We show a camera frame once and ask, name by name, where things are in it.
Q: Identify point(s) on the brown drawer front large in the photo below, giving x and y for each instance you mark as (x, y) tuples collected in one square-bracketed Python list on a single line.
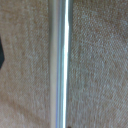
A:
[(96, 66)]

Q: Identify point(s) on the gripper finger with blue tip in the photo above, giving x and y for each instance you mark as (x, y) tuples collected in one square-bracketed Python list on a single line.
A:
[(1, 53)]

